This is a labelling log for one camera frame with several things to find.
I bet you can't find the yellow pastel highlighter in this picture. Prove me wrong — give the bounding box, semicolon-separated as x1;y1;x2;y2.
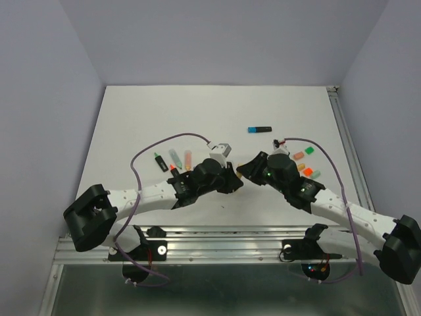
236;163;243;179

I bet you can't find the green highlighter cap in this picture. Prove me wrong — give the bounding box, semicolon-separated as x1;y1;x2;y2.
305;147;314;155

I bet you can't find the orange pastel highlighter cap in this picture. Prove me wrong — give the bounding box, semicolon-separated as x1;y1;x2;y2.
293;151;304;160

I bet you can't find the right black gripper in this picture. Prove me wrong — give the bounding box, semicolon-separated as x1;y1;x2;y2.
237;149;287;194

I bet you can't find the mint highlighter cap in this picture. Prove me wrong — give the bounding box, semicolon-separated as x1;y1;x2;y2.
310;171;321;179

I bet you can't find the orange highlighter black body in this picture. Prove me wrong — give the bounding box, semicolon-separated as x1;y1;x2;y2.
170;165;180;178

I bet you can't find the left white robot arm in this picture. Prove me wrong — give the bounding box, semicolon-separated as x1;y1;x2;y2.
63;158;243;259

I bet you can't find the orange pastel highlighter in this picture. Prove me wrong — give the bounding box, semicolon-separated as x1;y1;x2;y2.
184;150;192;171

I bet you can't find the green highlighter black body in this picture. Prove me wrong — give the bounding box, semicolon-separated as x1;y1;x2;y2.
154;152;169;172

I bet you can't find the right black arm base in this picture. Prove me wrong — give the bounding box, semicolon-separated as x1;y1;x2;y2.
278;224;342;282

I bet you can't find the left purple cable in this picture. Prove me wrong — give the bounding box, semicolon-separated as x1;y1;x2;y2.
111;132;213;287

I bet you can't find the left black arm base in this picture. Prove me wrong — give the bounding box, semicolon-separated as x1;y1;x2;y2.
108;226;170;288

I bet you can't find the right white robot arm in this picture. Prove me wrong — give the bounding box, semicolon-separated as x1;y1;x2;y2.
237;152;420;284

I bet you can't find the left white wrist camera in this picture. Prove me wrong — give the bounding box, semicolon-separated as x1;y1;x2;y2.
209;143;232;166

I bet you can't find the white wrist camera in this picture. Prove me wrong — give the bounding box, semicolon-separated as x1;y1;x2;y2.
272;139;290;157
209;143;232;166

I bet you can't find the aluminium front rail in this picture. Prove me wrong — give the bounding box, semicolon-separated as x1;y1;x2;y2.
54;224;372;265

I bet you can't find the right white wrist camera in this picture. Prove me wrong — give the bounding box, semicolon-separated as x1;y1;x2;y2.
272;139;290;157

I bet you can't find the aluminium right side rail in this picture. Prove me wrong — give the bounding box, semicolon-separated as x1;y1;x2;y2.
326;86;375;211

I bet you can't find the mint pastel highlighter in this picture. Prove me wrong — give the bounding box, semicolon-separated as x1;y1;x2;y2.
168;149;183;169

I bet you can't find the purple cable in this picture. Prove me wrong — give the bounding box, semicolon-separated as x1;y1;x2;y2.
284;136;364;286
111;132;213;287

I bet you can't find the blue highlighter black body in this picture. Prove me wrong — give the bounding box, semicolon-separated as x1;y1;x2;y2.
247;126;272;134

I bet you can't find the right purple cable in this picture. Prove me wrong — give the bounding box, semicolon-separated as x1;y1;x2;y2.
284;136;364;286

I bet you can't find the aluminium rail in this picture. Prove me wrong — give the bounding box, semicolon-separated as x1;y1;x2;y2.
326;86;375;211
54;224;372;265

